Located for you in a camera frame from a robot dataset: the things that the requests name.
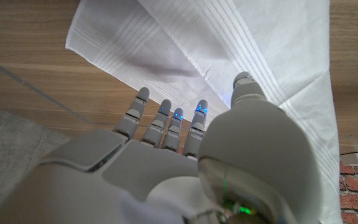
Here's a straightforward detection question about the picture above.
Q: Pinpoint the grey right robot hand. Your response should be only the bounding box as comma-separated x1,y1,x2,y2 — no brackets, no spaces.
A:
0,71,323,224

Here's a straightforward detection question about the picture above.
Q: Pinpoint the white handkerchief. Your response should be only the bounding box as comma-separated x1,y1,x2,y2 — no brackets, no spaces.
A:
65,0,343,224

